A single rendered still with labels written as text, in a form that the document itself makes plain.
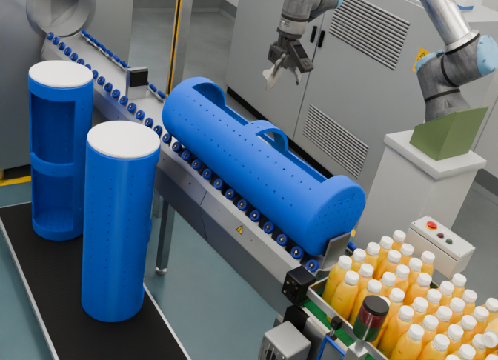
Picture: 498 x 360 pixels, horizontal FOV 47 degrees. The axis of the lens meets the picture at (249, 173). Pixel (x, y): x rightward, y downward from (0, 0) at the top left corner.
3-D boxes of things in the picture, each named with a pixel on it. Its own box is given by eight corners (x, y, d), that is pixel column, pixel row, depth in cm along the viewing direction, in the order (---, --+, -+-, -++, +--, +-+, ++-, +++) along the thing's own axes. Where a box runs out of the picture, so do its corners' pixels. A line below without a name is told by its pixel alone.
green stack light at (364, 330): (363, 318, 145) (369, 304, 142) (382, 335, 141) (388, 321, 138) (347, 328, 141) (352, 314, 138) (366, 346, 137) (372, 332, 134)
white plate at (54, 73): (31, 58, 269) (31, 60, 269) (26, 83, 247) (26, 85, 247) (93, 62, 277) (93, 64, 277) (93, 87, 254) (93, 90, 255)
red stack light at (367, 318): (369, 304, 142) (373, 293, 140) (388, 321, 138) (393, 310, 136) (352, 314, 138) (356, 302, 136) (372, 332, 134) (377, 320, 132)
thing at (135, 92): (142, 95, 281) (145, 66, 273) (147, 98, 279) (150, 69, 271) (124, 98, 275) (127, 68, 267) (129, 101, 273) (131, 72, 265)
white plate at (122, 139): (129, 164, 207) (129, 167, 208) (173, 138, 229) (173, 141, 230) (71, 136, 217) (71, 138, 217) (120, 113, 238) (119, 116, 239)
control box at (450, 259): (418, 236, 208) (427, 214, 203) (465, 270, 196) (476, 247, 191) (402, 244, 202) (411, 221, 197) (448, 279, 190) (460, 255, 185)
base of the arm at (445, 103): (445, 120, 256) (439, 99, 257) (480, 107, 240) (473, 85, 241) (416, 126, 246) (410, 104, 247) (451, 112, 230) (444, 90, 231)
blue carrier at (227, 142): (209, 132, 259) (222, 74, 245) (350, 244, 207) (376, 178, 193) (155, 140, 241) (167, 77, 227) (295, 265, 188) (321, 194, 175)
